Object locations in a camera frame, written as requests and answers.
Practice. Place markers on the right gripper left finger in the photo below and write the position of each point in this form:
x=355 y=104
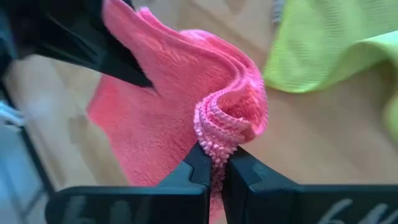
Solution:
x=140 y=205

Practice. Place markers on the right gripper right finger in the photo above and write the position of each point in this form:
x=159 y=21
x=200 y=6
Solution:
x=295 y=205

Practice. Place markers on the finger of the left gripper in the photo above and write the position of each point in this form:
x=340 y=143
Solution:
x=128 y=3
x=77 y=40

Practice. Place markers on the black aluminium table frame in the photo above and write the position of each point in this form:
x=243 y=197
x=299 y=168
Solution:
x=37 y=158

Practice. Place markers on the lime green microfiber towel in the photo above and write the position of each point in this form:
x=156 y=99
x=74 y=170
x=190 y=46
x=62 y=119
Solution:
x=326 y=46

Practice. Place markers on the pink microfiber towel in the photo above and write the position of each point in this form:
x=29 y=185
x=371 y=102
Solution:
x=174 y=93

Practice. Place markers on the grey waffle microfiber towel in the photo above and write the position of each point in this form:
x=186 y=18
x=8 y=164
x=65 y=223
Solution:
x=278 y=9

